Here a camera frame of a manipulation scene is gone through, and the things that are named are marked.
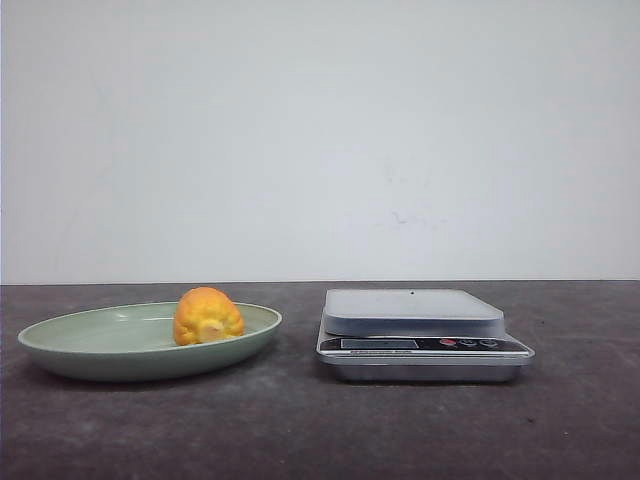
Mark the yellow corn cob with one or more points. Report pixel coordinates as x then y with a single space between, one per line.
206 314

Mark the pale green plate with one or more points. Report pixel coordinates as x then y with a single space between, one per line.
132 343

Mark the silver digital kitchen scale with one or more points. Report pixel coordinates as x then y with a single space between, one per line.
415 335

